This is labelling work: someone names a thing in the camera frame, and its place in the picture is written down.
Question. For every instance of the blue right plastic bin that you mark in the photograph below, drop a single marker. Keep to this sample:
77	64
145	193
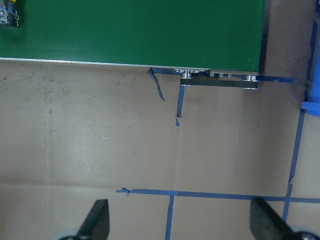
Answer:
312	108

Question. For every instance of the green conveyor belt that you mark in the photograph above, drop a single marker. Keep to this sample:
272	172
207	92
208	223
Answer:
205	42

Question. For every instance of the yellow push button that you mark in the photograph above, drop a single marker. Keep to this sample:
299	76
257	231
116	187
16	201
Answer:
8	14

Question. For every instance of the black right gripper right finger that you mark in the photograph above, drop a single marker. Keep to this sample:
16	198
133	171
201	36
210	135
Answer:
266	224

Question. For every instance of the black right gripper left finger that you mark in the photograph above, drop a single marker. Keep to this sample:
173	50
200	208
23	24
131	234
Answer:
96	225

